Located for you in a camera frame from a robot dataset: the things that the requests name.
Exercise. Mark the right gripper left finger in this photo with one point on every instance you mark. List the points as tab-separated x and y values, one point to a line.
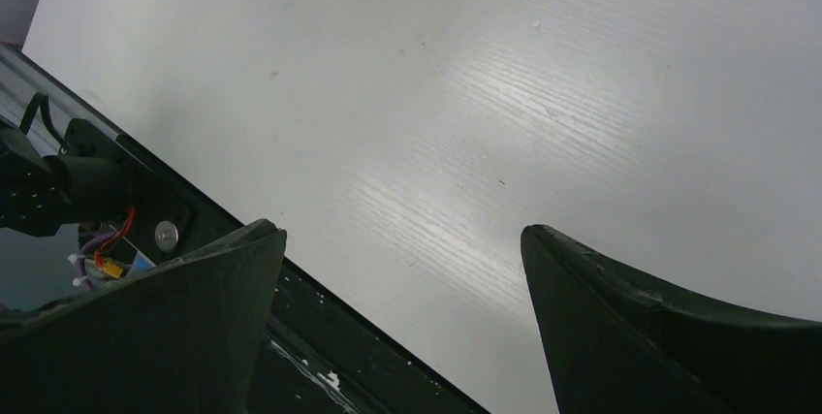
182	337

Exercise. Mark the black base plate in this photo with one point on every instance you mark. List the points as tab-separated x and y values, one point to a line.
317	354

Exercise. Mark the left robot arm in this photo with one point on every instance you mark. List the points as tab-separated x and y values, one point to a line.
41	193

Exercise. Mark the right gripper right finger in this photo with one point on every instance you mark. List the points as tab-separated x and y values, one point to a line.
620	340

